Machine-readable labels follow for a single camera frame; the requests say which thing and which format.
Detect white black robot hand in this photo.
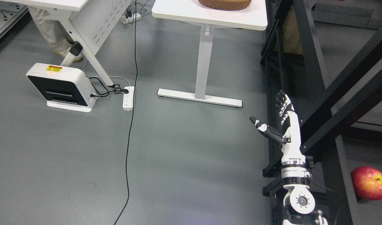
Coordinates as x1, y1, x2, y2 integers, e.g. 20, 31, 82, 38
249, 90, 306, 165

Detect red apple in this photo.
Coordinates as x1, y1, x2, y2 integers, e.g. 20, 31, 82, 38
350, 166, 382, 201

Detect white table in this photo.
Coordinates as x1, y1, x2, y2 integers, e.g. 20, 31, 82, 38
152, 0, 268, 108

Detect brown wicker basket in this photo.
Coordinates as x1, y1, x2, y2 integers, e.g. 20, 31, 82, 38
199, 0, 252, 11

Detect white power strip near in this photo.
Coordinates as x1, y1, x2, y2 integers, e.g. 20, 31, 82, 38
122, 86, 135, 111

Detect white power strip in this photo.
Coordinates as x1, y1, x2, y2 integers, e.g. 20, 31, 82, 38
120, 13, 142, 24
122, 86, 135, 111

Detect white power strip far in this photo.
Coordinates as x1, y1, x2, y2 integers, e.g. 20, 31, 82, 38
120, 13, 142, 24

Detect white box device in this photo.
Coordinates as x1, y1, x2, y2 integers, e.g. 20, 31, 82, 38
26, 63, 97, 112

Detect white desk left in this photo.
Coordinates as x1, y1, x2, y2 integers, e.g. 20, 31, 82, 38
15, 0, 131, 88

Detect person leg beige trousers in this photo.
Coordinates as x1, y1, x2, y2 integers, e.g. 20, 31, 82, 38
28, 6, 74, 58

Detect black metal shelf frame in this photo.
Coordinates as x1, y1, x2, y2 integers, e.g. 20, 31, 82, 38
261, 0, 382, 225

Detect long black cable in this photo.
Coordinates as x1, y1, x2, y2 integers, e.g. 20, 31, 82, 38
113, 0, 138, 225

